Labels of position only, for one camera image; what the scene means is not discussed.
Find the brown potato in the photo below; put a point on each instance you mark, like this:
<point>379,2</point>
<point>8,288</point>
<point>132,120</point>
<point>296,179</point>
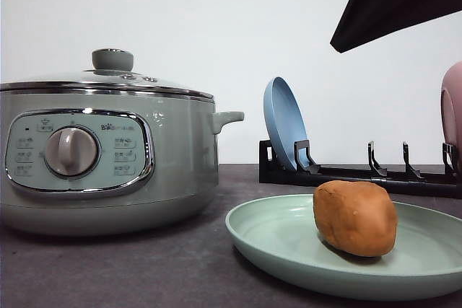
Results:
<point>358,217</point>

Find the green plate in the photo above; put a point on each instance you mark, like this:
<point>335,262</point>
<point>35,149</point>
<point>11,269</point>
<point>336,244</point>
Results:
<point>276,239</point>

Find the glass steamer lid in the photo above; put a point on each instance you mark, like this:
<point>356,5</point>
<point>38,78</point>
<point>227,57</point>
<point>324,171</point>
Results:
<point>110,73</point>

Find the pink plate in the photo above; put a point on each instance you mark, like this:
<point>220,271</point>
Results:
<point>451,111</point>

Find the blue plate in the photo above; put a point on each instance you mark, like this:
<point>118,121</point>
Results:
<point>285,122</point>

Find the black plate rack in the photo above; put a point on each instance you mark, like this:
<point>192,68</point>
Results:
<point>411,181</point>

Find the green electric steamer pot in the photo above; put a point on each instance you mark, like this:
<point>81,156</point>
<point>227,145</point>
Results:
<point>103,163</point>

